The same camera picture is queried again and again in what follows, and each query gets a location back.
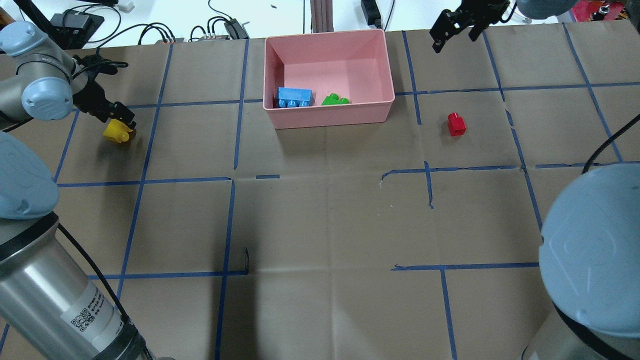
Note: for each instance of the pink plastic box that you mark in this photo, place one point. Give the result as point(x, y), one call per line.
point(353, 64)

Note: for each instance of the black usb hub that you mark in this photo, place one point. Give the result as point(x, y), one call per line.
point(76, 23)

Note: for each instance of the red tray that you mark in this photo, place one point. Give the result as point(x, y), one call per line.
point(609, 10)

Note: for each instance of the blue toy block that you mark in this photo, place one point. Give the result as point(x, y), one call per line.
point(294, 97)

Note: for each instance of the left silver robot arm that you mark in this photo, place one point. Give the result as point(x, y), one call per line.
point(52, 292)

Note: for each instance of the yellow toy block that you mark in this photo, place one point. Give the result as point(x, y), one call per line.
point(118, 132)

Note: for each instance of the brown paper table cover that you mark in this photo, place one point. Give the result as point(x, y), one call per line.
point(227, 239)

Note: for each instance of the black power adapter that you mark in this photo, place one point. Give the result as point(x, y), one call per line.
point(371, 12)

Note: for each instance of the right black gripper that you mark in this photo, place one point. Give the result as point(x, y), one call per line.
point(481, 12)

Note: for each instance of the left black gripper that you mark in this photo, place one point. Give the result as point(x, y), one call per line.
point(90, 93)

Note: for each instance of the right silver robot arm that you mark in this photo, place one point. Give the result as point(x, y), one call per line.
point(589, 264)

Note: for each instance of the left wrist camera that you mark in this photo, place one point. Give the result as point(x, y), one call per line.
point(97, 65)

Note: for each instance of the aluminium frame post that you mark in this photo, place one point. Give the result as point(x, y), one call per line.
point(322, 20)

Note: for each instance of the green toy block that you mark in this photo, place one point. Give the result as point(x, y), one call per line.
point(334, 99)

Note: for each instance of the red toy block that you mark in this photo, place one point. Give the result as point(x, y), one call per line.
point(456, 124)

